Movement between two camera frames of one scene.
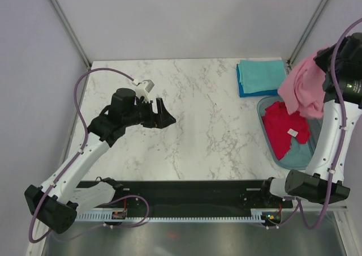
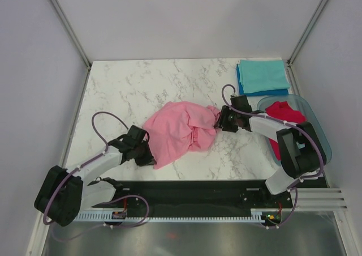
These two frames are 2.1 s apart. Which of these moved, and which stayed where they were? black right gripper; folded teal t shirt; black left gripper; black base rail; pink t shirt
Moved: pink t shirt; black left gripper; black right gripper
Stayed: folded teal t shirt; black base rail
